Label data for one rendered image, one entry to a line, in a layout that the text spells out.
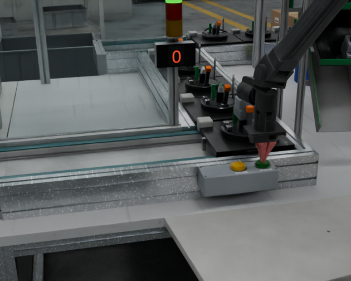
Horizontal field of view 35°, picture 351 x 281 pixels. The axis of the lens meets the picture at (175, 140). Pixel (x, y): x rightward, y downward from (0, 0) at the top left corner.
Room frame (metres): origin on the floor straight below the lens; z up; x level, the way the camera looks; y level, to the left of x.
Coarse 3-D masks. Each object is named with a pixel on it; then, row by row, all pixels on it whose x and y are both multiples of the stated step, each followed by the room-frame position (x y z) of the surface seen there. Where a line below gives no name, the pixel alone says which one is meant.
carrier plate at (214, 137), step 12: (228, 120) 1.69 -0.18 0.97; (204, 132) 1.59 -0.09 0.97; (216, 132) 1.59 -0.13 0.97; (216, 144) 1.50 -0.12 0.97; (228, 144) 1.49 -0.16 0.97; (240, 144) 1.49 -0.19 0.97; (252, 144) 1.49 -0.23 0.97; (276, 144) 1.49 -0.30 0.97; (288, 144) 1.49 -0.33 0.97; (216, 156) 1.44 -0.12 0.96
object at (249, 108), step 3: (249, 105) 1.54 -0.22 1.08; (246, 108) 1.53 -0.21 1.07; (249, 108) 1.52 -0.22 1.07; (252, 108) 1.52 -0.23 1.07; (246, 111) 1.53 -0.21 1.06; (249, 111) 1.52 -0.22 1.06; (252, 111) 1.52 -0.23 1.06; (249, 114) 1.53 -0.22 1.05; (249, 117) 1.53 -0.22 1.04; (249, 120) 1.53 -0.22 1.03; (249, 123) 1.53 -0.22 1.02
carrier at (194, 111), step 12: (180, 96) 1.92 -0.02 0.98; (192, 96) 1.89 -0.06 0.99; (204, 96) 1.84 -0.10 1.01; (216, 96) 1.83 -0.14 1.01; (228, 96) 1.88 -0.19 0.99; (192, 108) 1.82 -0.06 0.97; (204, 108) 1.79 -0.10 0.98; (216, 108) 1.77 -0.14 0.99; (228, 108) 1.77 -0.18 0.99; (192, 120) 1.73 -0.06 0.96; (216, 120) 1.71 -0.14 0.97
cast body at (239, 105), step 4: (236, 96) 1.60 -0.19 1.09; (236, 100) 1.59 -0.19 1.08; (240, 100) 1.56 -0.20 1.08; (236, 104) 1.58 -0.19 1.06; (240, 104) 1.56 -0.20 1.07; (244, 104) 1.56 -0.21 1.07; (248, 104) 1.56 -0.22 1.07; (236, 108) 1.58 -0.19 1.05; (240, 108) 1.56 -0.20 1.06; (244, 108) 1.56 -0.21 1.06; (236, 112) 1.58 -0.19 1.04; (240, 112) 1.55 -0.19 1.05; (244, 112) 1.55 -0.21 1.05; (236, 116) 1.58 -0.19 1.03; (240, 116) 1.55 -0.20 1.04; (244, 116) 1.55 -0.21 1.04; (252, 116) 1.55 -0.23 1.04
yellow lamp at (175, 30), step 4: (168, 20) 1.64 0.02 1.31; (176, 20) 1.64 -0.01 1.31; (180, 20) 1.65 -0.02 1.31; (168, 24) 1.64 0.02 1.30; (172, 24) 1.64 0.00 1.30; (176, 24) 1.64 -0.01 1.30; (180, 24) 1.64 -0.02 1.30; (168, 28) 1.64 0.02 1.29; (172, 28) 1.64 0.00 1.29; (176, 28) 1.64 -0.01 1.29; (180, 28) 1.64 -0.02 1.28; (168, 32) 1.64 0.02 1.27; (172, 32) 1.64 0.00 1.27; (176, 32) 1.64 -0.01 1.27; (180, 32) 1.64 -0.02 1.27; (168, 36) 1.64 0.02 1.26; (172, 36) 1.64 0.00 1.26; (176, 36) 1.64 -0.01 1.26; (180, 36) 1.65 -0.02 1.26
